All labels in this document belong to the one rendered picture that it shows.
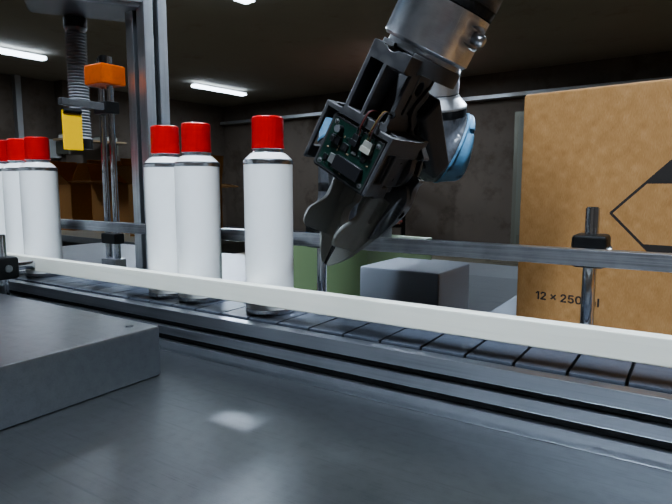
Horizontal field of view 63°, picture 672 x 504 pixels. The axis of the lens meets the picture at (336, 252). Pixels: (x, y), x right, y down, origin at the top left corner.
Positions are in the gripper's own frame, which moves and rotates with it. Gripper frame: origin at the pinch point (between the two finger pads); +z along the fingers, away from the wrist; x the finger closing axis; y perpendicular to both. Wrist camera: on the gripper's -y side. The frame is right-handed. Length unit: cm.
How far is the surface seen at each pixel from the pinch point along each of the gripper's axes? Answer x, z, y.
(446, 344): 14.5, -0.5, 2.6
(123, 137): -834, 369, -644
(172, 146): -25.1, 1.5, 0.8
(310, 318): 1.5, 7.0, 1.3
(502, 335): 18.1, -5.0, 4.8
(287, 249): -4.6, 2.7, 1.0
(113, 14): -60, -4, -12
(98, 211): -194, 120, -127
